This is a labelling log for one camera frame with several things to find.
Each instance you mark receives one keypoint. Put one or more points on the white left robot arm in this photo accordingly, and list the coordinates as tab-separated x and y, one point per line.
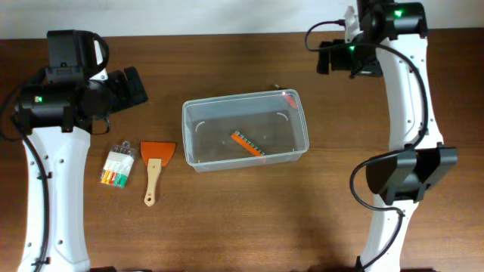
54	116

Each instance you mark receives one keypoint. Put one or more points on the orange scraper with wooden handle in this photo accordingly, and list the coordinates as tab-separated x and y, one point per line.
155	155

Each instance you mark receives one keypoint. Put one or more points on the white wrist camera, arm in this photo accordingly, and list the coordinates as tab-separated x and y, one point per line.
352	28
100	54

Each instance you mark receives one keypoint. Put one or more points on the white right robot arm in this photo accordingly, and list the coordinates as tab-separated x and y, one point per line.
389	39

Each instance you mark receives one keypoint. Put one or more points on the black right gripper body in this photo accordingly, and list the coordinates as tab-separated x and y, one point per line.
324	57

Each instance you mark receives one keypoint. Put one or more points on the red handled pliers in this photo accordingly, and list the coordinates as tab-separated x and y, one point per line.
288	97

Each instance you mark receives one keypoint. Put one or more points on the clear plastic storage box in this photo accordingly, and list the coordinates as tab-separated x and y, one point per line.
265	118

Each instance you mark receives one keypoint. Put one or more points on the white wrist camera, right arm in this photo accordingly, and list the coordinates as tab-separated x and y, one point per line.
352	28

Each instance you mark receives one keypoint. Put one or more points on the clear case of coloured bits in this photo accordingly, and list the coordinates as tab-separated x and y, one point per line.
118	165

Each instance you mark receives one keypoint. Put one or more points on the white wrist camera, left arm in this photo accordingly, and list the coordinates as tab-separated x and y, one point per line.
100	54

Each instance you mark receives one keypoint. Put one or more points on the orange bit holder strip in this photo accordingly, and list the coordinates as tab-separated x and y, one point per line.
246	144

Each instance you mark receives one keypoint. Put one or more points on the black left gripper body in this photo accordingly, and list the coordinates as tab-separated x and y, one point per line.
131	88

